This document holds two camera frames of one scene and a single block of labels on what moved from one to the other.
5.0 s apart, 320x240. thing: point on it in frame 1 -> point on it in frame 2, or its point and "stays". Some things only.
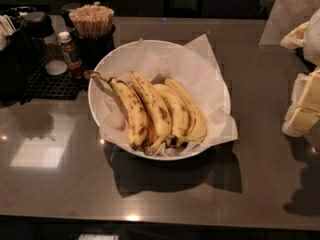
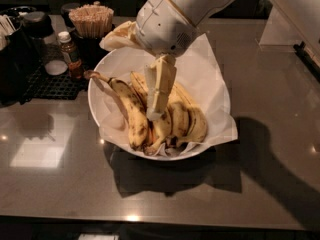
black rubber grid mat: (43, 85) stays
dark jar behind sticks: (65, 11) stays
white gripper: (313, 40) -> (162, 25)
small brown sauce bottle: (75, 64) stays
